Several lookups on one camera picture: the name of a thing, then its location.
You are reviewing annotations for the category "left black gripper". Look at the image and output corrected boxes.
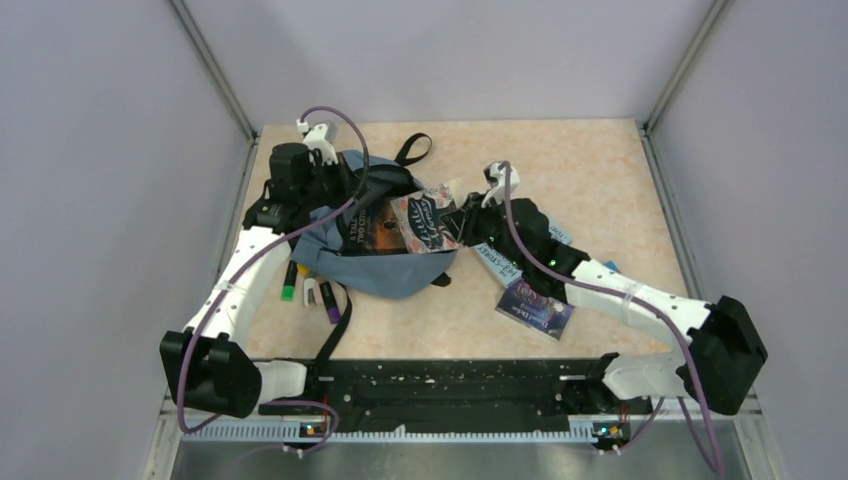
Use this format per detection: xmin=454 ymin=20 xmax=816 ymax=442
xmin=299 ymin=151 xmax=372 ymax=211

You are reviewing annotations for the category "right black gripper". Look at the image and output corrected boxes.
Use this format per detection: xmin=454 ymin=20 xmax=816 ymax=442
xmin=441 ymin=188 xmax=529 ymax=271

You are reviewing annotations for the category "floral Little Women book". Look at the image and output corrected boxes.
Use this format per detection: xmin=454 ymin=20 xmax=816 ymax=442
xmin=390 ymin=179 xmax=461 ymax=255

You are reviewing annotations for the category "blue grey backpack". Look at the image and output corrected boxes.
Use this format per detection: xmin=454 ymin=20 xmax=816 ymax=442
xmin=291 ymin=132 xmax=457 ymax=300

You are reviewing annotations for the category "dark orange thick book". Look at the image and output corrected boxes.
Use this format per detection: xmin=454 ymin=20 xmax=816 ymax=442
xmin=341 ymin=198 xmax=408 ymax=256

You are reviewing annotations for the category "dark purple galaxy book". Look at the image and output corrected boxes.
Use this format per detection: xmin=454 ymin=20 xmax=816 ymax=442
xmin=495 ymin=279 xmax=574 ymax=341

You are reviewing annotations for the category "light blue treehouse book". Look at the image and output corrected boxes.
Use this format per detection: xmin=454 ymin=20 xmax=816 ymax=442
xmin=473 ymin=224 xmax=572 ymax=288

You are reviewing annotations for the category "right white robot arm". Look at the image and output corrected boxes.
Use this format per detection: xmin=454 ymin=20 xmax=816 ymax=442
xmin=442 ymin=194 xmax=768 ymax=416

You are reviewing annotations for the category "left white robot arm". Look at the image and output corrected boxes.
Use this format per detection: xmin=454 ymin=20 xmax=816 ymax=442
xmin=159 ymin=140 xmax=356 ymax=432

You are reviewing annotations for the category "green black marker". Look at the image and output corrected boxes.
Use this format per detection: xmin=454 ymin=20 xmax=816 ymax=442
xmin=280 ymin=260 xmax=299 ymax=302

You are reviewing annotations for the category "purple black highlighter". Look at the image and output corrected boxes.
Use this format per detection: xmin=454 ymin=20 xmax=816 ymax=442
xmin=319 ymin=281 xmax=342 ymax=325

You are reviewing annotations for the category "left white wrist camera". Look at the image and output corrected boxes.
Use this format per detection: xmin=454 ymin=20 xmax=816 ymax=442
xmin=296 ymin=120 xmax=339 ymax=165

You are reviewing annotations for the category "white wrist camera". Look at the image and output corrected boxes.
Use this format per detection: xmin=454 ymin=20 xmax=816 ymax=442
xmin=482 ymin=161 xmax=520 ymax=207
xmin=296 ymin=120 xmax=339 ymax=165

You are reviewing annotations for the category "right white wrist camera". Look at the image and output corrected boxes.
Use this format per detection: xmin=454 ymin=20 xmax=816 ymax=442
xmin=482 ymin=161 xmax=520 ymax=207

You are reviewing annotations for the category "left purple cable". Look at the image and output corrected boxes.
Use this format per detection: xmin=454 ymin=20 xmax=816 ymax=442
xmin=175 ymin=105 xmax=371 ymax=458

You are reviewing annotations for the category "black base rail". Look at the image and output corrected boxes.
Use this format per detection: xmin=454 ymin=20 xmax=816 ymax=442
xmin=258 ymin=359 xmax=627 ymax=434

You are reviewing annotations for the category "left aluminium frame post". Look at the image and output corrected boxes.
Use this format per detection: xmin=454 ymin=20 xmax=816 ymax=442
xmin=165 ymin=0 xmax=258 ymax=142

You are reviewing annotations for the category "aluminium frame post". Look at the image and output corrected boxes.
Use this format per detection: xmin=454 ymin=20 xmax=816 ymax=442
xmin=165 ymin=0 xmax=258 ymax=142
xmin=642 ymin=0 xmax=735 ymax=137

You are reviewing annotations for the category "right aluminium frame post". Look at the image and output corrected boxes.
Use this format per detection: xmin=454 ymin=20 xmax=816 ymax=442
xmin=642 ymin=0 xmax=735 ymax=137

